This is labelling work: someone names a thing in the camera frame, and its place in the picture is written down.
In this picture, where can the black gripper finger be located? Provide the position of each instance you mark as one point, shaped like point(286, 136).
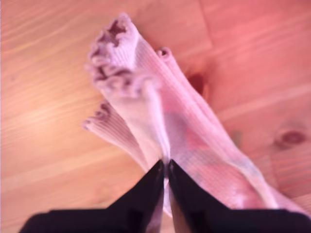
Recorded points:
point(189, 201)
point(143, 201)

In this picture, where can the pink frilled sock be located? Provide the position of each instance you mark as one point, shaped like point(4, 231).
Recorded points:
point(145, 116)
point(114, 136)

